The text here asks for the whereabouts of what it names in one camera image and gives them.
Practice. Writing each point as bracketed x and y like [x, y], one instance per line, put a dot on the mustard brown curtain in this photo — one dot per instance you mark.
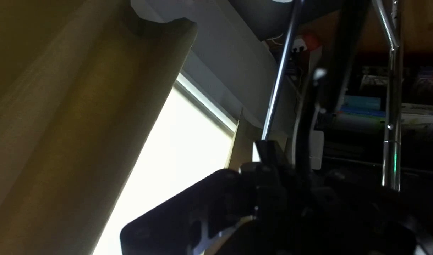
[82, 84]

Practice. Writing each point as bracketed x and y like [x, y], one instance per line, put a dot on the chrome clothes rack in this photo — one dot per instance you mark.
[393, 138]

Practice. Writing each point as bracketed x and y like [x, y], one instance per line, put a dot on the stack of books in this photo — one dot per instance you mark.
[371, 94]

